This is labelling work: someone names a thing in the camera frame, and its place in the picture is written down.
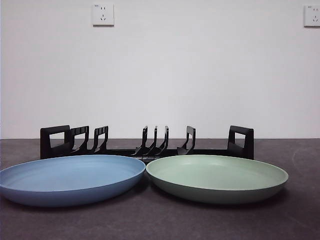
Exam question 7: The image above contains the black plastic plate rack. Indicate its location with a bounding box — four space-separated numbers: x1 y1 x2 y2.
40 124 255 161

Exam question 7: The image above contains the green round plate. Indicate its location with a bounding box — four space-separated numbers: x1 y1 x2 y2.
145 154 290 205

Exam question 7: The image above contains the blue round plate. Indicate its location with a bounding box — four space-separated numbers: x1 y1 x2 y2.
0 154 147 208

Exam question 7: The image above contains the white wall socket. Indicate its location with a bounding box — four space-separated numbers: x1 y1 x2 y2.
91 2 116 27
303 4 320 28

